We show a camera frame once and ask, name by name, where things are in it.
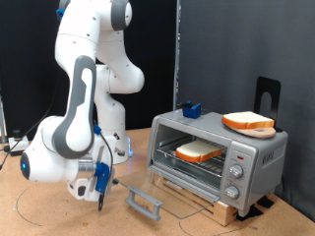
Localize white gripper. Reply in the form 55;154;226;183
68;145;120;203

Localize white bread slice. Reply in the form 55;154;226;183
175;140;224;163
220;110;275;130

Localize metal spatula blue grip block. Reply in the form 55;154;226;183
176;99;215;120

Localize silver oven knob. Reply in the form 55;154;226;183
223;185;241;201
228;163;245;180

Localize silver toaster oven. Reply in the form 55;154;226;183
146;107;289;218

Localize white box black button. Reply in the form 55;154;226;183
8;129;31;157

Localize slotted wooden block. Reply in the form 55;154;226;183
153;173;239;228

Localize thin metal pole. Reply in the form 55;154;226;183
0;94;8;145

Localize black foam pad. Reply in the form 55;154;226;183
236;205;265;222
257;195;275;209

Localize vertical aluminium pole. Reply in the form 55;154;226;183
172;0;182;111

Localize round wooden plate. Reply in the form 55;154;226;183
229;126;278;140

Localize black backdrop curtain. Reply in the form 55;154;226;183
0;0;178;142

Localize black metal bookend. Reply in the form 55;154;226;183
254;76;284;133

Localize grey backdrop curtain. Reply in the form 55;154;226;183
178;0;315;222

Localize black camera cable blue clips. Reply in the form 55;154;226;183
55;8;120;212

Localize long black hanging cable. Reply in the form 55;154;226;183
0;65;62;171

